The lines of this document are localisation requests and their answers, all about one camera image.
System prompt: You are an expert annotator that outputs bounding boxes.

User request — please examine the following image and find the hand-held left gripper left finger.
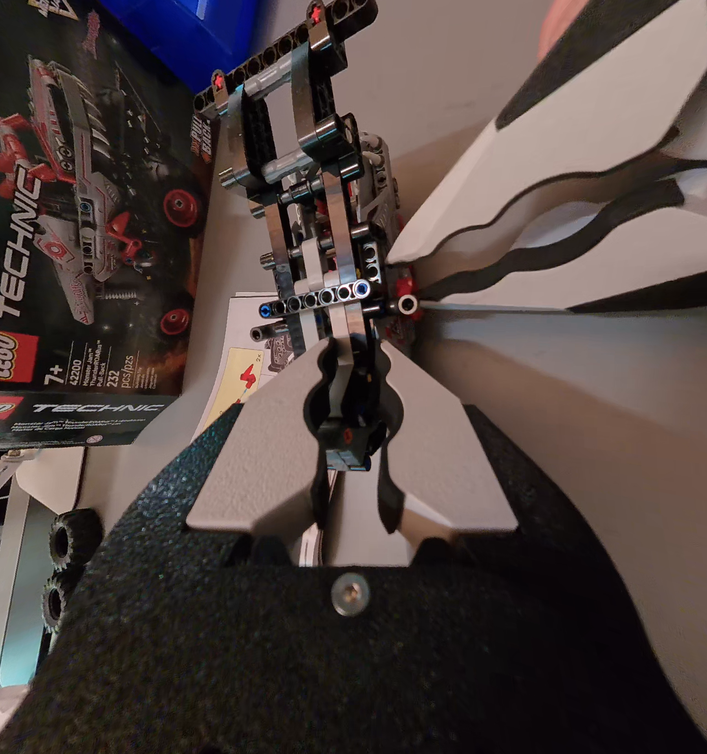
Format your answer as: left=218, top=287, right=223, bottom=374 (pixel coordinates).
left=185, top=339, right=337, bottom=534

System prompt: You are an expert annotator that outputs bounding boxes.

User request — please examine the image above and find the dark toy set box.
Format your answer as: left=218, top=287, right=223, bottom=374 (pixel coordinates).
left=0, top=0, right=219, bottom=451

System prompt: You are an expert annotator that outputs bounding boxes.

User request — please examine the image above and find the blue plastic bin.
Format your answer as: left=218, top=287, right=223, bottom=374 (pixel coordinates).
left=97, top=0, right=260, bottom=77

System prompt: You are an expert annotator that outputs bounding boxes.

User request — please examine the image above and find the toy vehicle model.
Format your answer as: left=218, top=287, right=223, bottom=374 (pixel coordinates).
left=193, top=0, right=425, bottom=472

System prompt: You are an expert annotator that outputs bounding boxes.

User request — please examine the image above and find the grey desk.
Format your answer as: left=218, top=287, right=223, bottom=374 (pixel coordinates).
left=77, top=0, right=707, bottom=754

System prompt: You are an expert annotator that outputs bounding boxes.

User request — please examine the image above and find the black toy tire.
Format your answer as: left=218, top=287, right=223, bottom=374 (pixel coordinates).
left=41, top=568, right=90, bottom=635
left=50, top=509, right=104, bottom=572

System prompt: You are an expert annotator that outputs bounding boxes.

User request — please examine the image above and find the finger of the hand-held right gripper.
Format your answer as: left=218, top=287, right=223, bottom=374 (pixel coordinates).
left=417, top=178, right=707, bottom=309
left=386, top=0, right=707, bottom=264

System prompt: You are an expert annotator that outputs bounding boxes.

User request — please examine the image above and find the instruction booklet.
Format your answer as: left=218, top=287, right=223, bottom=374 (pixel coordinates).
left=197, top=291, right=331, bottom=566

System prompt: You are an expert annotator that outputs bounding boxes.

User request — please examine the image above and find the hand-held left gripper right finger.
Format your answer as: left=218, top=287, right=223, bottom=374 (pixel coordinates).
left=377, top=340, right=519, bottom=556

